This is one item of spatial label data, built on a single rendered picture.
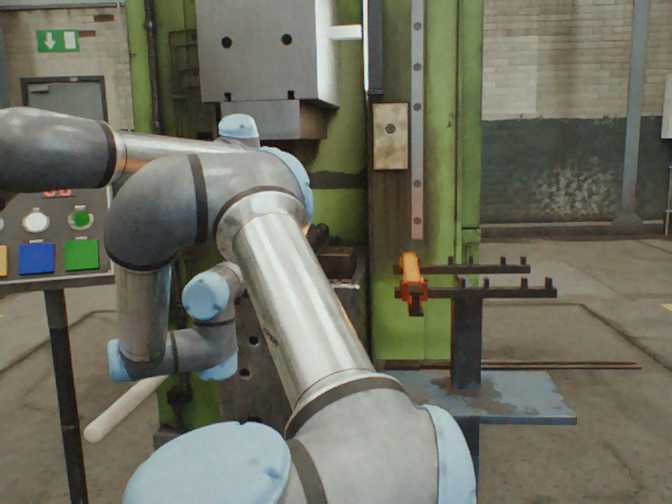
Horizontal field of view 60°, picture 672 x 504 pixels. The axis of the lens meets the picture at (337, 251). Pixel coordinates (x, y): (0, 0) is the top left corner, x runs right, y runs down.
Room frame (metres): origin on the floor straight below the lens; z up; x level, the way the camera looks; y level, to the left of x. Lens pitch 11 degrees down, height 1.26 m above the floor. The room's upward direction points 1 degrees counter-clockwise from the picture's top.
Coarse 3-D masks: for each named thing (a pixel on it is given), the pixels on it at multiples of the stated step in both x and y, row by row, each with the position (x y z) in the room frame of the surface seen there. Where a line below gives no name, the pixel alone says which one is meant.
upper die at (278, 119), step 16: (224, 112) 1.48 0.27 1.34; (240, 112) 1.48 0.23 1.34; (256, 112) 1.47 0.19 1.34; (272, 112) 1.47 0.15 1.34; (288, 112) 1.46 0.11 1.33; (304, 112) 1.52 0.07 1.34; (320, 112) 1.77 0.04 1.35; (272, 128) 1.47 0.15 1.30; (288, 128) 1.46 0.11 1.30; (304, 128) 1.51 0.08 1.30; (320, 128) 1.76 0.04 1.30
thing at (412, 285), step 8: (408, 256) 1.33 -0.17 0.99; (408, 264) 1.24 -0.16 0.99; (416, 264) 1.24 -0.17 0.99; (408, 272) 1.17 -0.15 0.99; (416, 272) 1.16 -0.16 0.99; (408, 280) 1.10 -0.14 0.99; (416, 280) 1.10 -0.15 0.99; (408, 288) 1.00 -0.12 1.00; (416, 288) 0.99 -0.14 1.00; (424, 288) 1.04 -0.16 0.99; (408, 296) 1.05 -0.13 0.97; (416, 296) 0.97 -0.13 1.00; (424, 296) 1.04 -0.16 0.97; (408, 304) 1.03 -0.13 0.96; (416, 304) 0.97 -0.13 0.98; (416, 312) 0.97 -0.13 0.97
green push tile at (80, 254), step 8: (80, 240) 1.39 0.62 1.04; (88, 240) 1.39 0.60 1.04; (96, 240) 1.40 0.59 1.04; (72, 248) 1.37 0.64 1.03; (80, 248) 1.38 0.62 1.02; (88, 248) 1.38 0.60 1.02; (96, 248) 1.39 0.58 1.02; (72, 256) 1.36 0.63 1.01; (80, 256) 1.37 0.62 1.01; (88, 256) 1.37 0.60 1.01; (96, 256) 1.38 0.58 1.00; (72, 264) 1.35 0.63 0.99; (80, 264) 1.36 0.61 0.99; (88, 264) 1.36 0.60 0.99; (96, 264) 1.37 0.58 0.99
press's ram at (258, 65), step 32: (224, 0) 1.48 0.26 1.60; (256, 0) 1.47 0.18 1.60; (288, 0) 1.46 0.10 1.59; (320, 0) 1.51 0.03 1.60; (224, 32) 1.48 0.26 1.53; (256, 32) 1.47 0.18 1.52; (288, 32) 1.46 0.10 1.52; (320, 32) 1.50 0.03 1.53; (352, 32) 1.63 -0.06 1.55; (224, 64) 1.48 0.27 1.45; (256, 64) 1.47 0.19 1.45; (288, 64) 1.46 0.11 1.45; (320, 64) 1.48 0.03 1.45; (224, 96) 1.49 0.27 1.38; (256, 96) 1.47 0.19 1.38; (288, 96) 1.47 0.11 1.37; (320, 96) 1.47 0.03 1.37
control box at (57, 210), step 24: (48, 192) 1.44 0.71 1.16; (72, 192) 1.45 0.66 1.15; (96, 192) 1.47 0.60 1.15; (0, 216) 1.38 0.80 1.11; (24, 216) 1.39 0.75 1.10; (48, 216) 1.41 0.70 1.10; (96, 216) 1.43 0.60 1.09; (0, 240) 1.35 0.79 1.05; (24, 240) 1.36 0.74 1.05; (48, 240) 1.38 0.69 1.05; (72, 240) 1.39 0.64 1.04; (0, 288) 1.32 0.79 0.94; (24, 288) 1.35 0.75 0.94; (48, 288) 1.38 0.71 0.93
